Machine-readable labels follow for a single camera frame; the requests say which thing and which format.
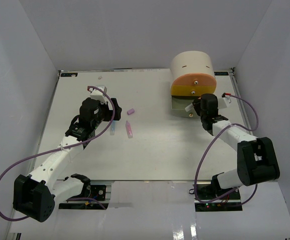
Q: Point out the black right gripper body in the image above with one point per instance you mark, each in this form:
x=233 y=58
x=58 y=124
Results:
x=202 y=115

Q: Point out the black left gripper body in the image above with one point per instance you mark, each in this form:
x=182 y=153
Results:
x=105 y=114

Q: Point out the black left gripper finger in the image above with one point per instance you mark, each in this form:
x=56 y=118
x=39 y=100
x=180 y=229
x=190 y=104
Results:
x=115 y=114
x=114 y=104

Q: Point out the grey bottom drawer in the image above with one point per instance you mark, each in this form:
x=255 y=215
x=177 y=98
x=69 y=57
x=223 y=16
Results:
x=179 y=104

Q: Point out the yellow drawer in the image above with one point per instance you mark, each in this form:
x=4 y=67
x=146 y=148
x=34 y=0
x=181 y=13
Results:
x=187 y=90

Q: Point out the orange top drawer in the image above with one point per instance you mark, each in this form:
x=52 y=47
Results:
x=195 y=79

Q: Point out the orange highlighter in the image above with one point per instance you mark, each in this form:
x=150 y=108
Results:
x=189 y=107

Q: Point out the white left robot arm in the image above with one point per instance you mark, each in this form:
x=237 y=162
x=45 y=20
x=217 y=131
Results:
x=35 y=195

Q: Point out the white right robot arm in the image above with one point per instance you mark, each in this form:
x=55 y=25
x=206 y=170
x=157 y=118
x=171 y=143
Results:
x=256 y=160

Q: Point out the purple highlighter cap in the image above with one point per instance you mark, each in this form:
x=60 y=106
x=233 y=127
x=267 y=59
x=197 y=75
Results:
x=130 y=111

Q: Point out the pink highlighter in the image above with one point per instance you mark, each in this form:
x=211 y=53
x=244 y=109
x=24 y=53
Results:
x=129 y=130

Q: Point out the blue highlighter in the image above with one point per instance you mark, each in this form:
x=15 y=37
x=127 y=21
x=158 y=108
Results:
x=113 y=128

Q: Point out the round beige drawer cabinet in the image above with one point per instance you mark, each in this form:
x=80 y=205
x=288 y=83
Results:
x=191 y=62

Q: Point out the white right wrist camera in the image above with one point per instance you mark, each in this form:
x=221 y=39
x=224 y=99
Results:
x=224 y=101

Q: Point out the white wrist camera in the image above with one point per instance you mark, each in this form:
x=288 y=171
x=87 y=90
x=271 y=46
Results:
x=224 y=101
x=98 y=95

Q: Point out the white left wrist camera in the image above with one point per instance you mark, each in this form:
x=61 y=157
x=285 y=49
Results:
x=98 y=95

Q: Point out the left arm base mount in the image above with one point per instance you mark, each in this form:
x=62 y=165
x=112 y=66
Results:
x=97 y=197

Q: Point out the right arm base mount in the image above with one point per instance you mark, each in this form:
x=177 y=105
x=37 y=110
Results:
x=228 y=203

